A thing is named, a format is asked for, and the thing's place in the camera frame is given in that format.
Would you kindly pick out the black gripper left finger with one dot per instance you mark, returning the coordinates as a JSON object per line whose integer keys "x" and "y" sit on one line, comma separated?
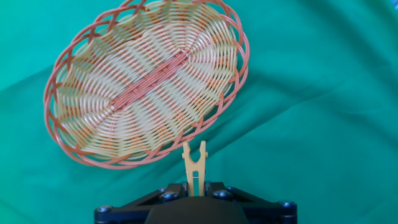
{"x": 124, "y": 211}

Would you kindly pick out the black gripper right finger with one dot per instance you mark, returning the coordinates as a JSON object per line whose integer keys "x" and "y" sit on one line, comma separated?
{"x": 267, "y": 211}

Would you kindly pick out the yellow plastic clamp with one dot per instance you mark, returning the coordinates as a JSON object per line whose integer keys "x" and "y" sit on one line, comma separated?
{"x": 194, "y": 168}

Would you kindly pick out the green cloth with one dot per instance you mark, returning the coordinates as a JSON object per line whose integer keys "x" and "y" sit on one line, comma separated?
{"x": 311, "y": 124}

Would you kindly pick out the yellow wicker basket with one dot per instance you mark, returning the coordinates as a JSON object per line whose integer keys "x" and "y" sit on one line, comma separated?
{"x": 146, "y": 84}

